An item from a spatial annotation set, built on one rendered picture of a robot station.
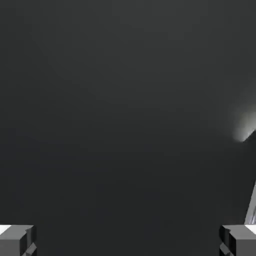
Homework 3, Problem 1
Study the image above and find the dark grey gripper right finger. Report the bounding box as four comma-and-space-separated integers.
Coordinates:
218, 224, 256, 256

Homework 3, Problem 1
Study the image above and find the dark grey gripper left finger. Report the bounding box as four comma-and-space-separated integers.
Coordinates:
0, 224, 38, 256

